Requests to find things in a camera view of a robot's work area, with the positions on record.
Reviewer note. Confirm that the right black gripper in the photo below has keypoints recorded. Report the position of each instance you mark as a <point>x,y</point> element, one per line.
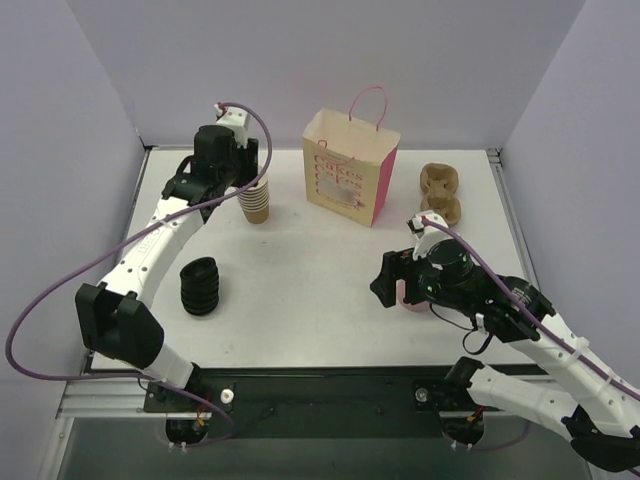
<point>393,270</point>

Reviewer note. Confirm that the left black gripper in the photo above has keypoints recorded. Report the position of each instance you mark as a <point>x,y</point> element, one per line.
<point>251,157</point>

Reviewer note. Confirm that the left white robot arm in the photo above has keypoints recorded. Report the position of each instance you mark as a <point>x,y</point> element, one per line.
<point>114,316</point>

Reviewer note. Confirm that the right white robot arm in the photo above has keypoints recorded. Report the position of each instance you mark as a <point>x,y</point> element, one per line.
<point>593,408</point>

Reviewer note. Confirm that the stack of brown paper cups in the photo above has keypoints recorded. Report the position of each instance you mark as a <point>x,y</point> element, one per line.
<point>255,201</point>

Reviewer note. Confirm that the pink cup holding straws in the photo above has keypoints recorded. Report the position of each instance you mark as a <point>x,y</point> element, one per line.
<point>407,299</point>

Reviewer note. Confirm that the cakes paper gift bag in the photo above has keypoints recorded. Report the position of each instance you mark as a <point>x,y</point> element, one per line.
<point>348,163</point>

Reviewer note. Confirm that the brown pulp cup carrier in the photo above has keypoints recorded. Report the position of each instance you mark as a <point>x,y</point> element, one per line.
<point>439,184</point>

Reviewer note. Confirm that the stack of black lids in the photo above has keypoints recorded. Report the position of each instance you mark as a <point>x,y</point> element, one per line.
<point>199,286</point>

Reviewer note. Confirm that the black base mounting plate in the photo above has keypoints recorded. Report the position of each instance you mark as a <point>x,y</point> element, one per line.
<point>332,402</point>

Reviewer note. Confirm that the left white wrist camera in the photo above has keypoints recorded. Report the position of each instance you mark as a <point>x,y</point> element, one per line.
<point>235,119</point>

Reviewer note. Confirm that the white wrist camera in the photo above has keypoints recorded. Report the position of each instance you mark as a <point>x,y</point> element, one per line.
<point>235,119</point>
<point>426,236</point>

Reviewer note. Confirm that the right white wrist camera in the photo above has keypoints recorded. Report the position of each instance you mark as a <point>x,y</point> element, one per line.
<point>426,236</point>

